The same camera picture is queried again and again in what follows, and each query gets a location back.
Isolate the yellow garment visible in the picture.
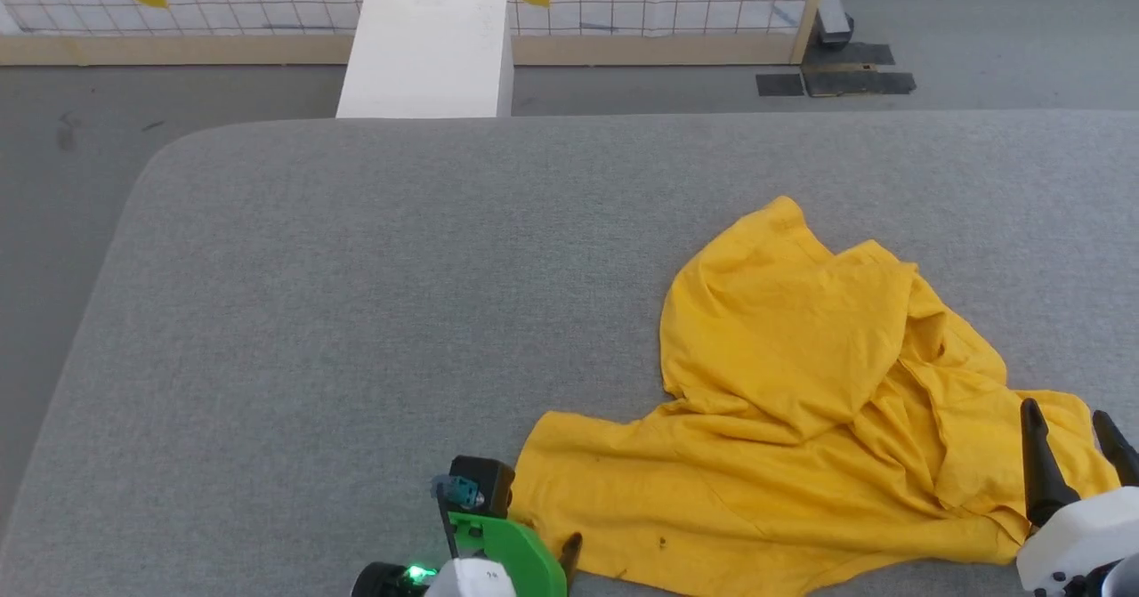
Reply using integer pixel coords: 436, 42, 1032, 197
509, 195, 1120, 597

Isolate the white box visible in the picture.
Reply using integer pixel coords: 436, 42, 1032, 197
335, 0, 515, 120

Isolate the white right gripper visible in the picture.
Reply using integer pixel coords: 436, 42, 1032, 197
1015, 398, 1139, 594

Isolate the grey metal screen foot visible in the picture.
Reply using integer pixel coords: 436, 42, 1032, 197
817, 0, 855, 48

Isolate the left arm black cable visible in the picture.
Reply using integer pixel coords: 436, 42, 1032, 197
431, 474, 487, 562

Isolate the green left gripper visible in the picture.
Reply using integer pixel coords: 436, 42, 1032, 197
448, 510, 585, 597

